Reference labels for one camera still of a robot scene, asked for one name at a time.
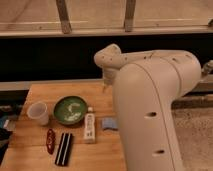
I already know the white tube with cap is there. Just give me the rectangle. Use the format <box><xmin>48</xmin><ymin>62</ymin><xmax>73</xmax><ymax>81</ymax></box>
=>
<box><xmin>83</xmin><ymin>107</ymin><xmax>96</xmax><ymax>144</ymax></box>

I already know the right metal frame post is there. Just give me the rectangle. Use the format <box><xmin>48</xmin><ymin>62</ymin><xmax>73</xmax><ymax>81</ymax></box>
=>
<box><xmin>124</xmin><ymin>0</ymin><xmax>136</xmax><ymax>32</ymax></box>

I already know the black white striped box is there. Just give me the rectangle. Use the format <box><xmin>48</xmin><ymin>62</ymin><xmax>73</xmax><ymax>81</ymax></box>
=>
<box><xmin>55</xmin><ymin>133</ymin><xmax>73</xmax><ymax>166</ymax></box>

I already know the metal frame post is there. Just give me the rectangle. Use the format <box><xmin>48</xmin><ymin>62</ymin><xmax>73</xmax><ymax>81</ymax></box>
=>
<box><xmin>124</xmin><ymin>0</ymin><xmax>136</xmax><ymax>32</ymax></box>
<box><xmin>56</xmin><ymin>0</ymin><xmax>72</xmax><ymax>34</ymax></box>

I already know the clear plastic cup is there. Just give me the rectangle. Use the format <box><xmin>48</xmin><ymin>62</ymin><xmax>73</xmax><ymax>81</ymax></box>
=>
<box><xmin>27</xmin><ymin>101</ymin><xmax>49</xmax><ymax>126</ymax></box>

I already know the left metal frame post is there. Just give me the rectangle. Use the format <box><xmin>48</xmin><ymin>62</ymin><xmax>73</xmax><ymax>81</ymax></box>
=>
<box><xmin>56</xmin><ymin>0</ymin><xmax>72</xmax><ymax>34</ymax></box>

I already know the green ceramic bowl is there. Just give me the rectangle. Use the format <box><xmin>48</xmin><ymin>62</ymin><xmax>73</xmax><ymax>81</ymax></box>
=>
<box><xmin>53</xmin><ymin>96</ymin><xmax>88</xmax><ymax>125</ymax></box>

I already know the blue sponge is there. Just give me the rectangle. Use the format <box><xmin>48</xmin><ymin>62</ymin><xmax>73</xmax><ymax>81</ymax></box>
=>
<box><xmin>101</xmin><ymin>117</ymin><xmax>118</xmax><ymax>130</ymax></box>

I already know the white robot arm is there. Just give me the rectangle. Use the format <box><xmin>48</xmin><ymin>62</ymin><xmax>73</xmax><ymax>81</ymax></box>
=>
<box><xmin>94</xmin><ymin>44</ymin><xmax>201</xmax><ymax>171</ymax></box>

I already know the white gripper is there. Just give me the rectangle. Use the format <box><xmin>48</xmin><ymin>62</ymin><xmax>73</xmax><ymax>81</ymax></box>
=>
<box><xmin>102</xmin><ymin>69</ymin><xmax>117</xmax><ymax>93</ymax></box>

